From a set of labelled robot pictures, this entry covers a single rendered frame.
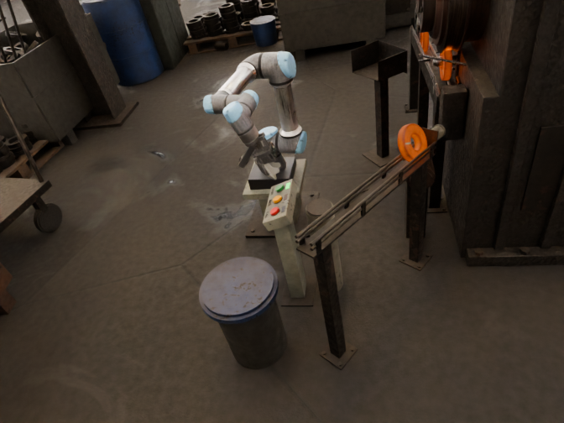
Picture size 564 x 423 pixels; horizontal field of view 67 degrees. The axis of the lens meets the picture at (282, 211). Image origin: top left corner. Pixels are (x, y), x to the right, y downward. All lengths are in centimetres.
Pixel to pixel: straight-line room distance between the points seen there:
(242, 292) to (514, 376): 110
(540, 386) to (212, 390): 129
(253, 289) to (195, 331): 60
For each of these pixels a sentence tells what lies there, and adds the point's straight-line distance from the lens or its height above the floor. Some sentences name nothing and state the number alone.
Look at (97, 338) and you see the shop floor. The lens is 242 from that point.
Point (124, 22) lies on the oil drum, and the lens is 502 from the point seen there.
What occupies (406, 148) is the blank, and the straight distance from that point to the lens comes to 175.
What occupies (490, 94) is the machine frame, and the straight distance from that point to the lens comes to 181.
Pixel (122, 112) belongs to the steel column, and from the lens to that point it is 453.
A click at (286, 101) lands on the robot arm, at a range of 210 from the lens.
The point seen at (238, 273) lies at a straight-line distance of 175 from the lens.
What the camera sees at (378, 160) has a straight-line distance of 294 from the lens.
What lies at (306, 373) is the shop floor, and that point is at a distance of 193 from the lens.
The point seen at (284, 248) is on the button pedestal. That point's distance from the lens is 188.
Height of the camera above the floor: 169
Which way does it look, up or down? 40 degrees down
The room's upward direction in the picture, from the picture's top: 13 degrees counter-clockwise
